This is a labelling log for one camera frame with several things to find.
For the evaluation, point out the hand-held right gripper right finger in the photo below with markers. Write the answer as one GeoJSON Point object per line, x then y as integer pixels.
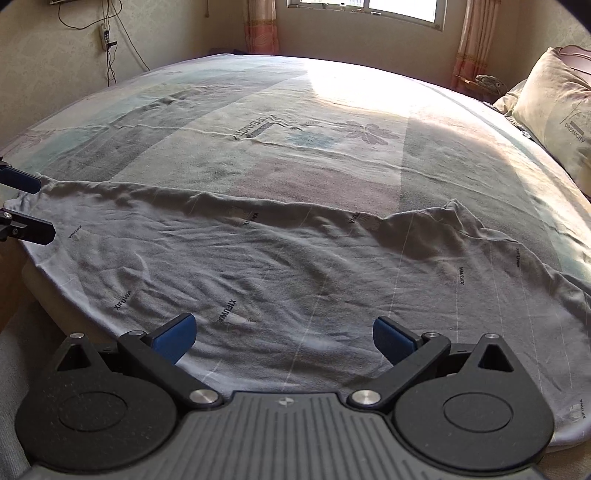
{"type": "Point", "coordinates": [392, 340]}

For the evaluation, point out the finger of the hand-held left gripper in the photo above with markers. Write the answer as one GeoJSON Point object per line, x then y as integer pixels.
{"type": "Point", "coordinates": [32, 230]}
{"type": "Point", "coordinates": [21, 181]}

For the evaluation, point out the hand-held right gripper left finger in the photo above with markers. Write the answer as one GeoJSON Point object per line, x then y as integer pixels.
{"type": "Point", "coordinates": [178, 337]}

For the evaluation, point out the grey pants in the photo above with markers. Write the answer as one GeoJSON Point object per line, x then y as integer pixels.
{"type": "Point", "coordinates": [277, 277]}

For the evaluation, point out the white power strip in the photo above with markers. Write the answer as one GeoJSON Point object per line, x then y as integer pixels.
{"type": "Point", "coordinates": [105, 38]}

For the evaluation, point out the black television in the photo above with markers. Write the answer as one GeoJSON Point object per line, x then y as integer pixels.
{"type": "Point", "coordinates": [62, 2]}

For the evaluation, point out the bed with patterned sheet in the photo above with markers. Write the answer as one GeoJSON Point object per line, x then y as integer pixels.
{"type": "Point", "coordinates": [231, 115]}

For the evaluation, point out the wooden nightstand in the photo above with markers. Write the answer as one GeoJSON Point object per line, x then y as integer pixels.
{"type": "Point", "coordinates": [466, 85]}

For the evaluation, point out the flat beige pillow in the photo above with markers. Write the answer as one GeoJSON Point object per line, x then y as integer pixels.
{"type": "Point", "coordinates": [508, 99]}

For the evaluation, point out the grey-green object on nightstand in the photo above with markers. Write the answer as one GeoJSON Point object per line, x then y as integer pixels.
{"type": "Point", "coordinates": [491, 82]}

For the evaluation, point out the beige printed pillow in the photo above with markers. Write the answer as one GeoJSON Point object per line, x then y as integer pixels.
{"type": "Point", "coordinates": [554, 115]}

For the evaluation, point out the pink checked curtain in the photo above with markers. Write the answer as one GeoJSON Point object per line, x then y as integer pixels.
{"type": "Point", "coordinates": [263, 27]}
{"type": "Point", "coordinates": [475, 41]}

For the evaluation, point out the window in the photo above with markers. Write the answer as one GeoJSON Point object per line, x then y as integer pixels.
{"type": "Point", "coordinates": [369, 9]}

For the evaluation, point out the wooden headboard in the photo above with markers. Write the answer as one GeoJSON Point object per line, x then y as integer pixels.
{"type": "Point", "coordinates": [577, 53]}

